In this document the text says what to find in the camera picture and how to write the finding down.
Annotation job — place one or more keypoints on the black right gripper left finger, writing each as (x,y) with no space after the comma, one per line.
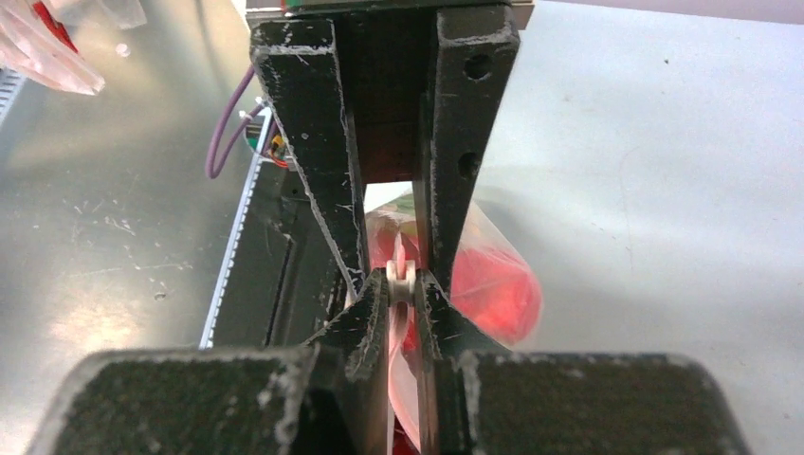
(327,395)

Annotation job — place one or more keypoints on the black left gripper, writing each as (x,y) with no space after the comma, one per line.
(423,86)

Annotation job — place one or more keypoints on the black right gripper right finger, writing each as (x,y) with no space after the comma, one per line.
(630,403)

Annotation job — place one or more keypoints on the clear zip top bag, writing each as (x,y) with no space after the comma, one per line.
(452,388)

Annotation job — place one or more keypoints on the red bell pepper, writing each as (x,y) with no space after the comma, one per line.
(492,285)

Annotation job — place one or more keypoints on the crumpled plastic bag pile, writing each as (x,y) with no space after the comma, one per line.
(36,40)

